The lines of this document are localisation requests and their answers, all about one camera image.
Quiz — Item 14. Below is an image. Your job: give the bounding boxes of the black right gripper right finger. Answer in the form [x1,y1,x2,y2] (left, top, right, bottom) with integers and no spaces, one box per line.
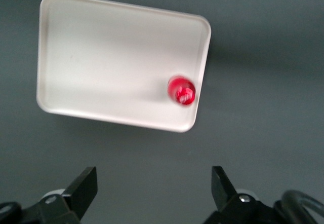
[201,165,282,224]

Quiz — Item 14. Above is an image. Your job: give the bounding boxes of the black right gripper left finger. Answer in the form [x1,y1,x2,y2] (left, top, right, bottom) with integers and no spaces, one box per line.
[0,166,99,224]

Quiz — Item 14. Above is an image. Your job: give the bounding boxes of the red coke bottle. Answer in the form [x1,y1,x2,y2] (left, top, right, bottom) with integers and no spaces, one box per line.
[167,74,197,106]

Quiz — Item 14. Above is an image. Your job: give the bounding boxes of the beige plastic tray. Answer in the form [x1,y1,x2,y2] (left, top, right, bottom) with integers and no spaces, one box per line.
[35,0,212,134]

